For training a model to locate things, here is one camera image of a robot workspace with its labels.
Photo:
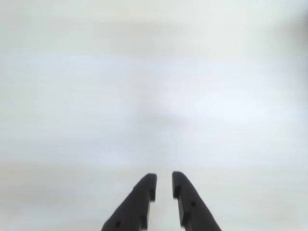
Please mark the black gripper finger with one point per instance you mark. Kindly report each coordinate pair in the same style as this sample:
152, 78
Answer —
134, 204
192, 204

